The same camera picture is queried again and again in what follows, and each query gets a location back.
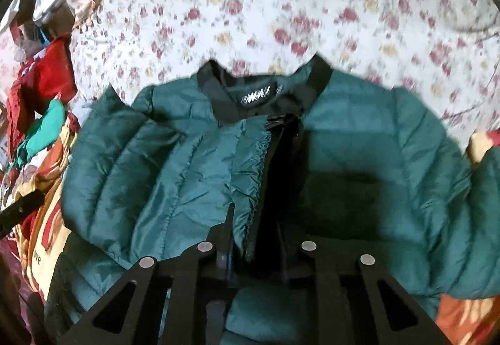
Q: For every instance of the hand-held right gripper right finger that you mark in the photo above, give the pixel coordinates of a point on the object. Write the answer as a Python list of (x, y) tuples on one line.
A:
[(328, 290)]

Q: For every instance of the silver plastic bag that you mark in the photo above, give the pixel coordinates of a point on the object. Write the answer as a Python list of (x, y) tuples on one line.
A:
[(49, 5)]

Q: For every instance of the dark green puffer jacket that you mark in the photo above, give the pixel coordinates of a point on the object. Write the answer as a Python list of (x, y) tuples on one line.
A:
[(351, 157)]

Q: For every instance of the bright green cloth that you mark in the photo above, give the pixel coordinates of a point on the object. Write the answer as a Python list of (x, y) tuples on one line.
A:
[(41, 130)]

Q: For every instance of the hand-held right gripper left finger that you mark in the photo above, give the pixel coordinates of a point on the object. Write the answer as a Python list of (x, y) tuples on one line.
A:
[(223, 251)]

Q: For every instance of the red cloth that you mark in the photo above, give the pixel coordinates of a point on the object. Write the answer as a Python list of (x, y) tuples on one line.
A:
[(43, 75)]

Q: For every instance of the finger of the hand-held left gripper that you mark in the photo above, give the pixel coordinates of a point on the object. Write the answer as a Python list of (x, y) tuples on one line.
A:
[(19, 214)]

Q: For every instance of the floral bedsheet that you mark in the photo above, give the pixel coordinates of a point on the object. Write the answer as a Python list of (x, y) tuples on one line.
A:
[(273, 1)]

